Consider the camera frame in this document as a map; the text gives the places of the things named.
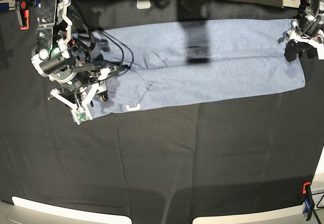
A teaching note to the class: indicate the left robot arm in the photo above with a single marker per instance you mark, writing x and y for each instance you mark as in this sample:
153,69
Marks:
306,31

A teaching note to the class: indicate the silver camera stand base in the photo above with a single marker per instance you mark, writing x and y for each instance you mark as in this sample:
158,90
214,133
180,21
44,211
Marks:
143,4

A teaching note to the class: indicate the blue-grey t-shirt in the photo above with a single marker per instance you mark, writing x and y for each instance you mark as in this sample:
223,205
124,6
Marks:
184,63

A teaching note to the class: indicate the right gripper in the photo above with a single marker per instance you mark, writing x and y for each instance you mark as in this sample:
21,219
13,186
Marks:
72,78

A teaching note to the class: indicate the orange clamp near right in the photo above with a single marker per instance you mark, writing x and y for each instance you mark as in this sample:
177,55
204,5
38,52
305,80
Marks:
306,185

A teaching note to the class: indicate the orange clamp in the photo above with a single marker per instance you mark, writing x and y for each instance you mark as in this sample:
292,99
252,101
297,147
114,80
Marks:
22,14
306,185

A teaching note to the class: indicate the orange clamp far left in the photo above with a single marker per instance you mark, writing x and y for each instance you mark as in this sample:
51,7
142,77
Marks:
22,14

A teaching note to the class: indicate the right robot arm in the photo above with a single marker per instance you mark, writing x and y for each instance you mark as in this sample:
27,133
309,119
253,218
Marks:
64,45

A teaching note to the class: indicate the blue bar clamp near right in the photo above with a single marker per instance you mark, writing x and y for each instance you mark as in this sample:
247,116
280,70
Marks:
309,204

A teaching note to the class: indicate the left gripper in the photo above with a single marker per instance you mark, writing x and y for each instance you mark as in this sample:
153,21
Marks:
309,53

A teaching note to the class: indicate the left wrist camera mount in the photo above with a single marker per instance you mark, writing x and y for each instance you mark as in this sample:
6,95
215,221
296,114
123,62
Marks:
296,42

